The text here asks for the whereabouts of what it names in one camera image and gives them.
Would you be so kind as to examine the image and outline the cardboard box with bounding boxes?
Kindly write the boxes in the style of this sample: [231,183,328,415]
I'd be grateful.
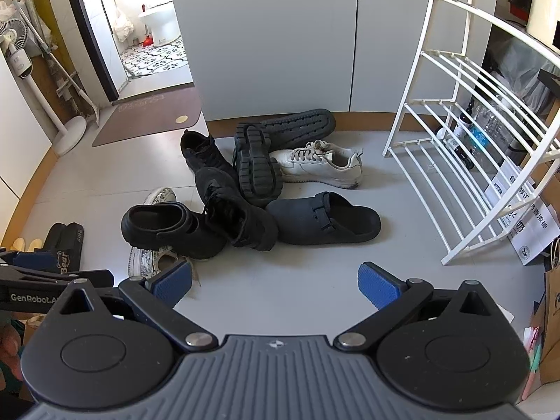
[525,0,560,49]

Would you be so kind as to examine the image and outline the beige cloth bag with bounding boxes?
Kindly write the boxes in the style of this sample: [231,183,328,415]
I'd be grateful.
[24,315,49,346]

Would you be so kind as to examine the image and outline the white bath sponge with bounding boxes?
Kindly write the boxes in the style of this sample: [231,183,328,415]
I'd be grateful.
[111,9,134,42]

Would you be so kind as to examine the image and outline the white mop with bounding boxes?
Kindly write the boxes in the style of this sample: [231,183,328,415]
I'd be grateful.
[13,0,101,127]

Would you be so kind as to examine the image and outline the person's left hand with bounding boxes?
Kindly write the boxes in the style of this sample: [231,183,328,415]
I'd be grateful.
[0,327,22,392]

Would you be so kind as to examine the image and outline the black lace-up sneaker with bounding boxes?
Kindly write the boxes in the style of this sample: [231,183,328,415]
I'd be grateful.
[180,129,239,180]
[195,166,278,252]

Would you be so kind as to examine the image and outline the brown paper bag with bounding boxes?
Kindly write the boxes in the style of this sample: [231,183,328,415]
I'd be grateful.
[531,245,560,386]

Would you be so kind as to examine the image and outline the plain white sneaker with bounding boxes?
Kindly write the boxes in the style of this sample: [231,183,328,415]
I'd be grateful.
[269,140,364,190]

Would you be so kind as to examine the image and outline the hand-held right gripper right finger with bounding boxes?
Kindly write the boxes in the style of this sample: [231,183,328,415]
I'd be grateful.
[335,261,499,351]

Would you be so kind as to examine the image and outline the patterned white sneaker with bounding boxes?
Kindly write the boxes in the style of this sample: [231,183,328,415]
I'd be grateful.
[128,187,203,287]

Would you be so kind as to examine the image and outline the black chunky strap clog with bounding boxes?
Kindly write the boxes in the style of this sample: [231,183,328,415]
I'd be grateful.
[121,203,228,261]
[233,123,284,208]

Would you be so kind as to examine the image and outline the white paper bag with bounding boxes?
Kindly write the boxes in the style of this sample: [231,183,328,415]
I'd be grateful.
[490,157,560,265]

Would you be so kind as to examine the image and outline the white shoe rack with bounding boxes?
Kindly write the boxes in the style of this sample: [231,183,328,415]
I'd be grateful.
[382,0,560,265]

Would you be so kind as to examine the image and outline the dark grey buckle clog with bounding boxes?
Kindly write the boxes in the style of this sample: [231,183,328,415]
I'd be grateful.
[265,191,382,246]
[260,108,337,152]

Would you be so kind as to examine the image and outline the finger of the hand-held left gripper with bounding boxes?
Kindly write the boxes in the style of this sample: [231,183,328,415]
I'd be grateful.
[0,267,115,290]
[0,248,61,273]

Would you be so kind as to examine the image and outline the black door frame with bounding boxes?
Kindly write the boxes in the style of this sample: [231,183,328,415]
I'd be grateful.
[59,0,121,101]

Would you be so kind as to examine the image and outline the brown doormat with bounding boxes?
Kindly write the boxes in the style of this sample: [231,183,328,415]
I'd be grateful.
[92,85,203,147]

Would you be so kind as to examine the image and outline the white standing fan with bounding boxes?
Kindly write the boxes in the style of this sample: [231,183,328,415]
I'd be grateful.
[0,17,88,156]

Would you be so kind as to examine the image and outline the black printed slipper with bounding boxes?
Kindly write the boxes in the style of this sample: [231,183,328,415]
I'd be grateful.
[44,223,68,254]
[59,223,85,275]

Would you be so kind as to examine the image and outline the grey plastic bag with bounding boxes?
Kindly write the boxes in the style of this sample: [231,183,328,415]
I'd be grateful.
[485,30,556,114]

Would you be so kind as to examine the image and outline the white toilet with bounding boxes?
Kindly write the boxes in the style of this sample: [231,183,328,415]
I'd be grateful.
[138,0,182,47]

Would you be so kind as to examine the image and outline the dark glass bottle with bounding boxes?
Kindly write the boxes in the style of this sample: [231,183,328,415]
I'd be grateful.
[453,140,475,171]
[455,98,477,141]

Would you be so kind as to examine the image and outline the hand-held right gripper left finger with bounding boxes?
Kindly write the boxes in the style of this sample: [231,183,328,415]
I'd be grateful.
[60,261,218,351]

